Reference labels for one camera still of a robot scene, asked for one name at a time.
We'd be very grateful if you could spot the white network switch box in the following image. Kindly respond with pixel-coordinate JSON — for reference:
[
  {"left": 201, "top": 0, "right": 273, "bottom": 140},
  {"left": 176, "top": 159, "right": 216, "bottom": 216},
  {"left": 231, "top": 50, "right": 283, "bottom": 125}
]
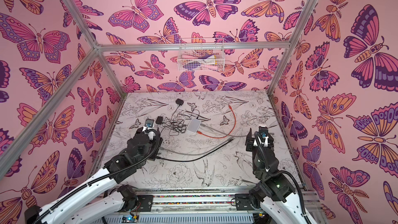
[{"left": 186, "top": 119, "right": 202, "bottom": 133}]

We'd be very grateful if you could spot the red ethernet cable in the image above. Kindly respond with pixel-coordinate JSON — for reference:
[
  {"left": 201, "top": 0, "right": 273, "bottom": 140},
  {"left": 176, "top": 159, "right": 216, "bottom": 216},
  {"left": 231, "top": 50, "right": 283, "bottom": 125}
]
[{"left": 197, "top": 104, "right": 237, "bottom": 140}]

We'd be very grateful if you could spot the black power adapter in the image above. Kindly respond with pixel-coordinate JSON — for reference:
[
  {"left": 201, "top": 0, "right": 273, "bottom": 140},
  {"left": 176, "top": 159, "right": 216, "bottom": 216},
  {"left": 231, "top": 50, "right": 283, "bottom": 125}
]
[
  {"left": 169, "top": 99, "right": 210, "bottom": 125},
  {"left": 155, "top": 116, "right": 187, "bottom": 136}
]

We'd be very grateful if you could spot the black ethernet cable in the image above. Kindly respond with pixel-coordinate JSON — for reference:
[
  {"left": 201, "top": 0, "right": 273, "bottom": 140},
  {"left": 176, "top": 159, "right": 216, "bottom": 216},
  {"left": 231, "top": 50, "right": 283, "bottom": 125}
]
[{"left": 154, "top": 138, "right": 234, "bottom": 163}]

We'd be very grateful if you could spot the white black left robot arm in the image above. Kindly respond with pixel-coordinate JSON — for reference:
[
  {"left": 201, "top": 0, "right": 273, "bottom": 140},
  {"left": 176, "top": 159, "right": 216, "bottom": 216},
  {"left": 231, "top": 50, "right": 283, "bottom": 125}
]
[{"left": 24, "top": 128, "right": 162, "bottom": 224}]

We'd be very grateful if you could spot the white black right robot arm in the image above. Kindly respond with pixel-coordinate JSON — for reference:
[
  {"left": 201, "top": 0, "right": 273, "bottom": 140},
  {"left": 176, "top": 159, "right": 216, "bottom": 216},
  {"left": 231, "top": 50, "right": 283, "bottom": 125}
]
[{"left": 245, "top": 126, "right": 316, "bottom": 224}]

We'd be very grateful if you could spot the white wire basket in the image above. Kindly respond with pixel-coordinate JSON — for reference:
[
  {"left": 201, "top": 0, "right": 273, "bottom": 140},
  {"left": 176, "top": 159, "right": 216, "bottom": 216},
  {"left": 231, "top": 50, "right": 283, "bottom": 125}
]
[{"left": 176, "top": 38, "right": 226, "bottom": 72}]

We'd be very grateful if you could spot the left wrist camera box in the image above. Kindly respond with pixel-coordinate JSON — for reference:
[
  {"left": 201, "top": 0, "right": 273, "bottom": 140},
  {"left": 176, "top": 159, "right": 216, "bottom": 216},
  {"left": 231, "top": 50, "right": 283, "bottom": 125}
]
[{"left": 143, "top": 118, "right": 155, "bottom": 141}]

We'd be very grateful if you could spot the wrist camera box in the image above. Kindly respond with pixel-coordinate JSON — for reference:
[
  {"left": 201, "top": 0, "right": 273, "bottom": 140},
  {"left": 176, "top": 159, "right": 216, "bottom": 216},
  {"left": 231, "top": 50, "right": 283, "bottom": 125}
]
[
  {"left": 258, "top": 125, "right": 274, "bottom": 148},
  {"left": 143, "top": 118, "right": 155, "bottom": 141}
]

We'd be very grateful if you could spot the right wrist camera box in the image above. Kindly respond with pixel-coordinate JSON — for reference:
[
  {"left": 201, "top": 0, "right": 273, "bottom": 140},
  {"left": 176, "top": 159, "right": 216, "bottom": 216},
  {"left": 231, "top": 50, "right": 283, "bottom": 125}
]
[{"left": 258, "top": 125, "right": 274, "bottom": 148}]

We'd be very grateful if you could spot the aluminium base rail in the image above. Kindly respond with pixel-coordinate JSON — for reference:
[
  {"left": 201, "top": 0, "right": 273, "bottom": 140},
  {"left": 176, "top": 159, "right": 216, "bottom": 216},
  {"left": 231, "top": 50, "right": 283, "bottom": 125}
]
[{"left": 60, "top": 186, "right": 327, "bottom": 224}]

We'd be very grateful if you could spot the aluminium frame post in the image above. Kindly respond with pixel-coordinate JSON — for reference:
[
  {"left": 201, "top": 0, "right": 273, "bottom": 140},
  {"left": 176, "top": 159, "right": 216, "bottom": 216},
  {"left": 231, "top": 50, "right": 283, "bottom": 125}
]
[{"left": 62, "top": 0, "right": 125, "bottom": 97}]

